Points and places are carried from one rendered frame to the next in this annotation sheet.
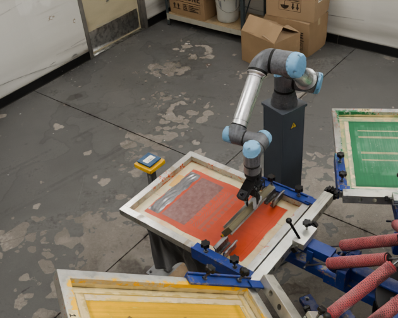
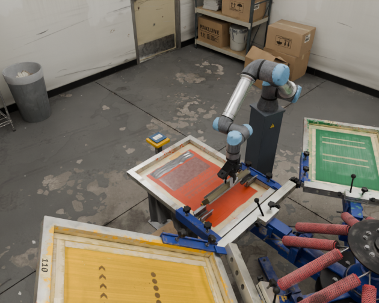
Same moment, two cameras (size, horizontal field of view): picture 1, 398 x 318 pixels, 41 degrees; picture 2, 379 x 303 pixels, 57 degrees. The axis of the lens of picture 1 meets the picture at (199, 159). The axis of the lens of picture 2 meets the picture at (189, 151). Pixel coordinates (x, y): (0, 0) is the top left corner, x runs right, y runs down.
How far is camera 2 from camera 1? 46 cm
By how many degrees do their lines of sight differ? 3
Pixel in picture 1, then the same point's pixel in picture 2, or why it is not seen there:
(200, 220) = (187, 189)
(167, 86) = (187, 89)
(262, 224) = (236, 199)
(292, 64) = (277, 73)
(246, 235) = (221, 207)
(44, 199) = (85, 157)
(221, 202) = (206, 177)
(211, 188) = (200, 165)
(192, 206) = (183, 177)
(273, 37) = not seen: hidden behind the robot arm
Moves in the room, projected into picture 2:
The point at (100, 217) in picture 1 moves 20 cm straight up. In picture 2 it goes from (122, 175) to (120, 161)
